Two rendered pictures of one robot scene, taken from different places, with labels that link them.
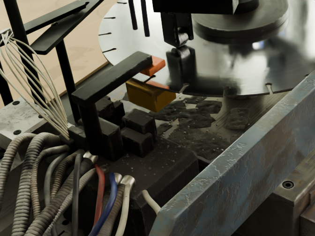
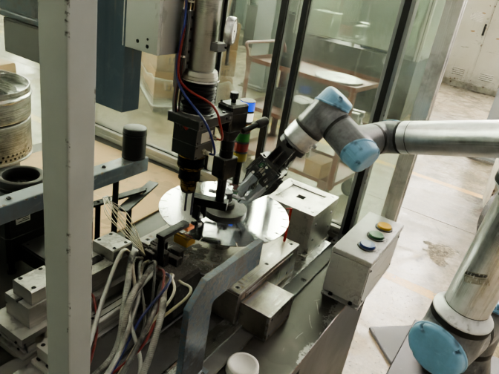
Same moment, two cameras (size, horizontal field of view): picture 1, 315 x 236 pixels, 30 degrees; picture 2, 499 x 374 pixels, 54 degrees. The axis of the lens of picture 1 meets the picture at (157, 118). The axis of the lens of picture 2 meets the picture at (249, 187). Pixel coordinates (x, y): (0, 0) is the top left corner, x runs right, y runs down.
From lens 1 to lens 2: 0.56 m
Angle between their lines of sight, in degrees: 19
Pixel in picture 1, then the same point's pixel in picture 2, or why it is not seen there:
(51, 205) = (142, 279)
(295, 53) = (248, 231)
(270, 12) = (238, 212)
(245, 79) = (226, 239)
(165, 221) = (203, 281)
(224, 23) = (218, 213)
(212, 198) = (218, 277)
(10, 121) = (109, 242)
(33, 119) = (121, 243)
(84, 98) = (162, 236)
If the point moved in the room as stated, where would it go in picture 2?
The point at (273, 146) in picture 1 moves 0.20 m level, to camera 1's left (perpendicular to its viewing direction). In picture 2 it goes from (239, 264) to (137, 266)
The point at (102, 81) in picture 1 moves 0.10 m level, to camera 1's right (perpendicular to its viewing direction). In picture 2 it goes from (169, 230) to (214, 230)
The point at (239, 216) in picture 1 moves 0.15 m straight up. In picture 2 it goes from (223, 288) to (235, 222)
